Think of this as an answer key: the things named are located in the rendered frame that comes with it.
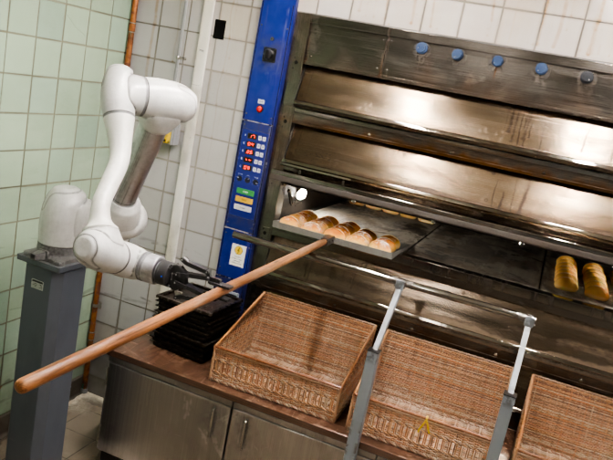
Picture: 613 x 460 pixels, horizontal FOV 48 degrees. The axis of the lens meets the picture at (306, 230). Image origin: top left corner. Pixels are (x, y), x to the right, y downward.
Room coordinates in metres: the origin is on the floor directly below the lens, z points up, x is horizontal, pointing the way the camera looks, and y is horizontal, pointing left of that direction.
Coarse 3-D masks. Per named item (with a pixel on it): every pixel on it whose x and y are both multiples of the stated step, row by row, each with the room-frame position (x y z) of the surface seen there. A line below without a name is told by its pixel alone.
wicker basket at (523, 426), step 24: (552, 384) 2.63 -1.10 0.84; (528, 408) 2.62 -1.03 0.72; (552, 408) 2.60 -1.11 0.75; (576, 408) 2.57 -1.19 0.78; (600, 408) 2.56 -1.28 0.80; (528, 432) 2.58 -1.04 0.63; (552, 432) 2.57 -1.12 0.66; (576, 432) 2.54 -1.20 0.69; (600, 432) 2.53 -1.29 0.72; (528, 456) 2.20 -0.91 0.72; (552, 456) 2.50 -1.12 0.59; (576, 456) 2.52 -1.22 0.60; (600, 456) 2.49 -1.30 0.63
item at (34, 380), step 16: (320, 240) 2.73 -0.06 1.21; (288, 256) 2.39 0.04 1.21; (256, 272) 2.12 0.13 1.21; (192, 304) 1.73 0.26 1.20; (144, 320) 1.55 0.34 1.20; (160, 320) 1.58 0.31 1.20; (112, 336) 1.43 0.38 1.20; (128, 336) 1.46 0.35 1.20; (80, 352) 1.32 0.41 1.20; (96, 352) 1.35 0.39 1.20; (48, 368) 1.22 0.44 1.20; (64, 368) 1.25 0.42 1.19; (16, 384) 1.16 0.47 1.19; (32, 384) 1.17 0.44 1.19
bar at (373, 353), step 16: (256, 240) 2.70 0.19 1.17; (304, 256) 2.64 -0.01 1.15; (320, 256) 2.62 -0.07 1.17; (368, 272) 2.55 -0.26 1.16; (400, 288) 2.50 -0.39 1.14; (416, 288) 2.49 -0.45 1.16; (432, 288) 2.47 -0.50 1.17; (464, 304) 2.43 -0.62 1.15; (480, 304) 2.41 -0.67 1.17; (384, 320) 2.40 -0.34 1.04; (528, 320) 2.35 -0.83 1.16; (368, 352) 2.30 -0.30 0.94; (368, 368) 2.30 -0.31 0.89; (368, 384) 2.29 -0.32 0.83; (512, 384) 2.19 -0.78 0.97; (368, 400) 2.30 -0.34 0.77; (512, 400) 2.14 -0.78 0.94; (352, 432) 2.30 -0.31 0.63; (496, 432) 2.14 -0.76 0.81; (352, 448) 2.29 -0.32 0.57; (496, 448) 2.14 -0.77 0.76
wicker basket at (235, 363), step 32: (256, 320) 2.99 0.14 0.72; (288, 320) 2.97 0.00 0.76; (320, 320) 2.94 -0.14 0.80; (352, 320) 2.90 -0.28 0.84; (224, 352) 2.58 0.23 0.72; (256, 352) 2.94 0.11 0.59; (288, 352) 2.92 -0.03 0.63; (352, 352) 2.86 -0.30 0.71; (224, 384) 2.57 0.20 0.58; (256, 384) 2.53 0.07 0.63; (288, 384) 2.50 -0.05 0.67; (320, 384) 2.46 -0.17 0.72; (352, 384) 2.63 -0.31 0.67; (320, 416) 2.45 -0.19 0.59
